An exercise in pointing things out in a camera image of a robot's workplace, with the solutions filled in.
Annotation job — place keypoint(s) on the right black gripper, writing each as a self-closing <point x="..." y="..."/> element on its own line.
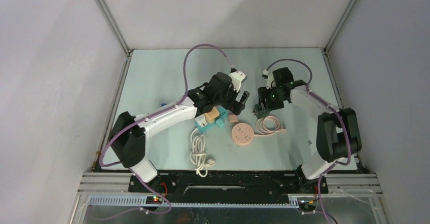
<point x="263" y="93"/>

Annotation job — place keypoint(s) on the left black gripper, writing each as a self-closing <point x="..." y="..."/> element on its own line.
<point x="237" y="106"/>

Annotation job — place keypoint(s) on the pink brown plug adapter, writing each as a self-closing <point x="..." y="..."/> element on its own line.
<point x="233" y="118"/>

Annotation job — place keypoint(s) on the teal power strip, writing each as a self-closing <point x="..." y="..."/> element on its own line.
<point x="202" y="125"/>

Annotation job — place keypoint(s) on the teal plug adapter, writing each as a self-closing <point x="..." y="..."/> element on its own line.
<point x="220" y="122"/>

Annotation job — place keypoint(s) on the pink round power strip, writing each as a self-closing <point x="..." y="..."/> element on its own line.
<point x="242" y="134"/>

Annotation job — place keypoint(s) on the beige cube adapter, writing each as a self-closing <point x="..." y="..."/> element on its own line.
<point x="212" y="115"/>

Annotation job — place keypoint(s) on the dark green cube socket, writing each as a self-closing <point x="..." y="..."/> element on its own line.
<point x="259" y="113"/>

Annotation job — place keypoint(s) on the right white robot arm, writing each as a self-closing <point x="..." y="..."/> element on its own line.
<point x="338" y="136"/>

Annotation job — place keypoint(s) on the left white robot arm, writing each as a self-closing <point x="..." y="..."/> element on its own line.
<point x="129" y="133"/>

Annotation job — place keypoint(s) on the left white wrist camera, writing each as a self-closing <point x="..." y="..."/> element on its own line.
<point x="238" y="78"/>

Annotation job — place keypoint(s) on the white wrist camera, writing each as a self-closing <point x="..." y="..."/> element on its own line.
<point x="268" y="76"/>
<point x="238" y="78"/>

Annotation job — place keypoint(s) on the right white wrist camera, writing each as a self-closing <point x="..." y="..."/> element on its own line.
<point x="268" y="76"/>

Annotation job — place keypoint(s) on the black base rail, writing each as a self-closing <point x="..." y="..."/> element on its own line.
<point x="235" y="186"/>

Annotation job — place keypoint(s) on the grey cable duct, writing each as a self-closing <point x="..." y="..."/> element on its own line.
<point x="148" y="201"/>

